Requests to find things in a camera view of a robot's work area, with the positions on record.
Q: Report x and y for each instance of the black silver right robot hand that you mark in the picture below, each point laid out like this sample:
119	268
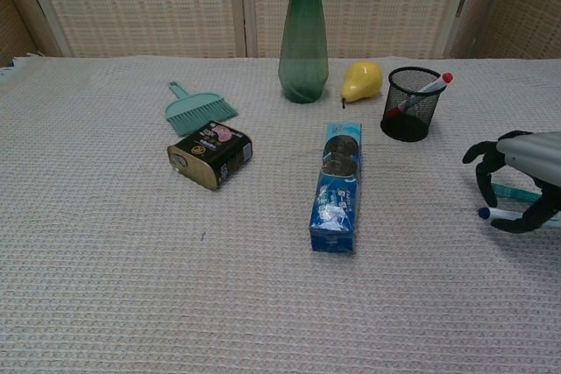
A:
534	155

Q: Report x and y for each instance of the blue cookie box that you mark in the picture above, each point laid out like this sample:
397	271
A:
335	216

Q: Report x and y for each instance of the white waffle-weave tablecloth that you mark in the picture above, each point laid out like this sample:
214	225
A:
131	282

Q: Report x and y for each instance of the teal mini hand broom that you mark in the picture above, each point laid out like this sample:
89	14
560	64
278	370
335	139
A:
193	111

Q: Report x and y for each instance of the metal screen hinge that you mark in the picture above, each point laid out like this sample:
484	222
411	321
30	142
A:
460	5

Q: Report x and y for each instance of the teal-labelled marker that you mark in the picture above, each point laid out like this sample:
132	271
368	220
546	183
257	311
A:
510	191

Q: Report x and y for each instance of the black mesh pen holder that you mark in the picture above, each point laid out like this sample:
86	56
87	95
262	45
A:
396	129

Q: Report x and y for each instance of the black luncheon meat can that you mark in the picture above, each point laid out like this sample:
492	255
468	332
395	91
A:
206	159

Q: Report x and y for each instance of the green plastic spray bottle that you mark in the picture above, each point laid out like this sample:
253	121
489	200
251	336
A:
303	63

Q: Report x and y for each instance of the woven folding screen panel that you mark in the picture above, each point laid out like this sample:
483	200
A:
385	2
140	2
521	6
17	10

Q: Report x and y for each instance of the red-capped white marker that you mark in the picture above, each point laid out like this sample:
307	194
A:
438	82

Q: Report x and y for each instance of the yellow plastic pear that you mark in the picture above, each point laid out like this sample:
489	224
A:
361	80

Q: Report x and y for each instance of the blue-capped white marker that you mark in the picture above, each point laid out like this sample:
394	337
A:
504	215

